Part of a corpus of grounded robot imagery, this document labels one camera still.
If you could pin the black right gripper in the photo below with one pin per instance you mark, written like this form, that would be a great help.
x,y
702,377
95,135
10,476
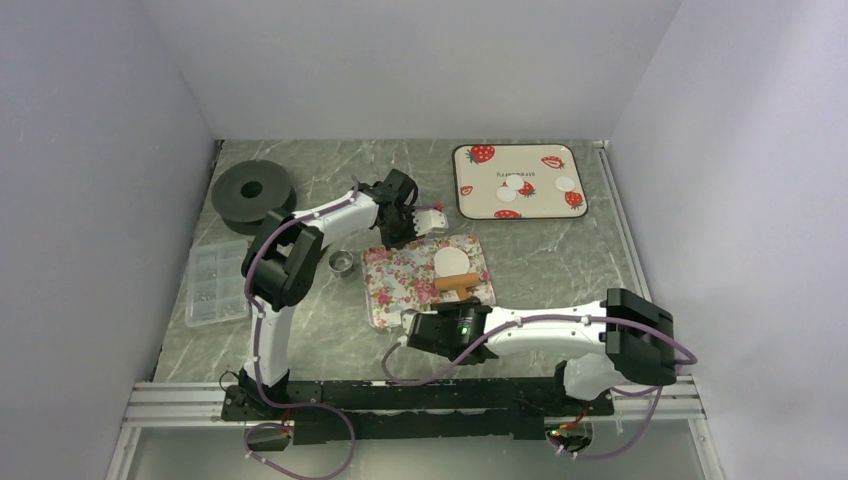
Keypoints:
x,y
439,309

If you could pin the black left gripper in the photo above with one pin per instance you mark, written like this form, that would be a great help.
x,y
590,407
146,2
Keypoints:
x,y
412,235

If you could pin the wooden rolling pin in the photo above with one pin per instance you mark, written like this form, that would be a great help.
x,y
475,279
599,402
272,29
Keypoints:
x,y
461,284

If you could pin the floral print tray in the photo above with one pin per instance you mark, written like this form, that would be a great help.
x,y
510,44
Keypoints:
x,y
396,280

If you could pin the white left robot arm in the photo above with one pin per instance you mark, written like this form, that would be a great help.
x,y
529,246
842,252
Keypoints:
x,y
281,263

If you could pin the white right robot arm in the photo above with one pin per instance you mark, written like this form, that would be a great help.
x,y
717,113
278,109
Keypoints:
x,y
623,337

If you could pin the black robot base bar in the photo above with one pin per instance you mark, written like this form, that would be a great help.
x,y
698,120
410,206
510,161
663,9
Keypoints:
x,y
521,408

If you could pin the strawberry print tray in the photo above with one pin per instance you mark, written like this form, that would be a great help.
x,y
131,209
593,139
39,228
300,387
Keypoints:
x,y
480,169

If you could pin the round white wrapper left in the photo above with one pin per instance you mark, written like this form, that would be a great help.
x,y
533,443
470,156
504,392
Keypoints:
x,y
506,194

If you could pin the round white wrapper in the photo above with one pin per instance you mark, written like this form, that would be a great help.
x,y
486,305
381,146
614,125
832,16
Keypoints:
x,y
565,184
514,182
506,194

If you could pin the round white wrapper middle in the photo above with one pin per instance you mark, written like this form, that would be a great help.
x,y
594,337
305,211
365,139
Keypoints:
x,y
514,182

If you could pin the black filament spool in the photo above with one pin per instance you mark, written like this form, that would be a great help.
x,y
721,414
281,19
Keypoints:
x,y
246,192

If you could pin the round white wrapper right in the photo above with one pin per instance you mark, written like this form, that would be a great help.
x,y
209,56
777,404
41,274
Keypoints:
x,y
565,184

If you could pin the clear plastic parts box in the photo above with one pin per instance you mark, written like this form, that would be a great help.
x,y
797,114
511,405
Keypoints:
x,y
215,284

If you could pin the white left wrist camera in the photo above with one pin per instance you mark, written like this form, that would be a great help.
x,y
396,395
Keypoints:
x,y
429,219

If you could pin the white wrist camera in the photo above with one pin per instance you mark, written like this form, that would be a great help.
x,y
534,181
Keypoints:
x,y
429,219
408,318

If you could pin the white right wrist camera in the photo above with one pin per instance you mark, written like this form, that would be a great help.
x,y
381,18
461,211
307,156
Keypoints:
x,y
408,318

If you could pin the aluminium frame rail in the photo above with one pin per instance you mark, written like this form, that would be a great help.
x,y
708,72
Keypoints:
x,y
174,405

